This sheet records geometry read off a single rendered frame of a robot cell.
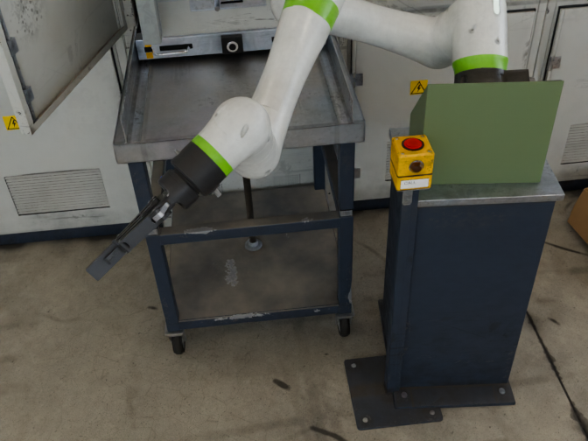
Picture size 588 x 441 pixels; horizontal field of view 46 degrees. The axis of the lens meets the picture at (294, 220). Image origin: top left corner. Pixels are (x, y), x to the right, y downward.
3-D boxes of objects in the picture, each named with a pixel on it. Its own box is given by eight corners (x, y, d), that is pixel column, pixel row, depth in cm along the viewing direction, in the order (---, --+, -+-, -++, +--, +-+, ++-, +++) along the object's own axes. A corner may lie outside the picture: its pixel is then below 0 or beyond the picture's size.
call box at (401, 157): (430, 189, 156) (435, 152, 149) (396, 192, 155) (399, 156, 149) (422, 169, 162) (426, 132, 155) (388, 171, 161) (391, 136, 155)
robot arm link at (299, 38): (277, -1, 141) (328, 12, 139) (285, 30, 153) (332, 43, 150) (212, 157, 134) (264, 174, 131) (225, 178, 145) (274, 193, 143)
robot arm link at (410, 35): (445, 33, 188) (265, -21, 168) (484, 13, 173) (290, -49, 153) (442, 80, 187) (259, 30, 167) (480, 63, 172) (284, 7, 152)
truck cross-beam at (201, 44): (325, 45, 199) (325, 24, 195) (138, 59, 196) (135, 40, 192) (324, 37, 203) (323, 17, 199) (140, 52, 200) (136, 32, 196)
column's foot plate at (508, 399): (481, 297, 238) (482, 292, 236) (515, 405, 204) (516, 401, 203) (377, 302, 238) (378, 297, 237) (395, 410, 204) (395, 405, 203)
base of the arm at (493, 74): (556, 102, 168) (555, 79, 168) (571, 87, 153) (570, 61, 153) (446, 108, 171) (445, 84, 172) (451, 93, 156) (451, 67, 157)
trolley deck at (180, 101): (365, 142, 173) (365, 121, 169) (117, 164, 170) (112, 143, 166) (327, 28, 225) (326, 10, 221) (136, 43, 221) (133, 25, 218)
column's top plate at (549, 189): (525, 128, 186) (527, 121, 185) (563, 200, 162) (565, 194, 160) (388, 134, 186) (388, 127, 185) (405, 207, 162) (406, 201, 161)
